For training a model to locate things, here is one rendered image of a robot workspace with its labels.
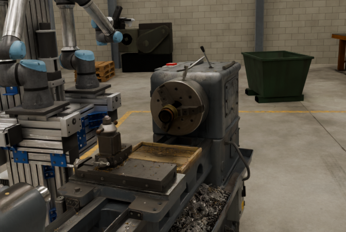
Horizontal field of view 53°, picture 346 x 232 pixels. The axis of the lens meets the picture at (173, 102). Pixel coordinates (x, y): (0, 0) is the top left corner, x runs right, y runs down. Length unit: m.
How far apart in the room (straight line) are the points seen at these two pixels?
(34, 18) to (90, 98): 0.56
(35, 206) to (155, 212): 0.46
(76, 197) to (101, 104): 0.90
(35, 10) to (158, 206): 1.31
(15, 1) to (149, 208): 1.06
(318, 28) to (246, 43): 2.27
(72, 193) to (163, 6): 10.85
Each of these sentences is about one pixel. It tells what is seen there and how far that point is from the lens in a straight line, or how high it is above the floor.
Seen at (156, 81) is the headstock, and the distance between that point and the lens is 2.12.
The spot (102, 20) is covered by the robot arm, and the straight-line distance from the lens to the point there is 2.33.
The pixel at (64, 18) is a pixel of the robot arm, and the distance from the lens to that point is 2.34.
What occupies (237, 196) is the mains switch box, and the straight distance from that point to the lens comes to 2.50.
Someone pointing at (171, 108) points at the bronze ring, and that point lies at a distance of 1.82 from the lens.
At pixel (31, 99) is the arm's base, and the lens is 1.83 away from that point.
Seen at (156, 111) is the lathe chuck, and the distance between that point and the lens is 1.98.
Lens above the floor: 1.56
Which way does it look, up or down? 13 degrees down
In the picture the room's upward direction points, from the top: 2 degrees counter-clockwise
